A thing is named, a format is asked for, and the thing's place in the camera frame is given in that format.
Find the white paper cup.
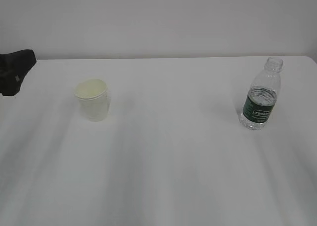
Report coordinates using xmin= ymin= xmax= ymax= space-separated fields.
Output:
xmin=74 ymin=79 xmax=109 ymax=122

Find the clear water bottle green label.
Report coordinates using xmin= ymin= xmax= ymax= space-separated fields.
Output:
xmin=239 ymin=57 xmax=283 ymax=130

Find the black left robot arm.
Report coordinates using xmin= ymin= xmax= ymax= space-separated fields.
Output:
xmin=0 ymin=49 xmax=37 ymax=96

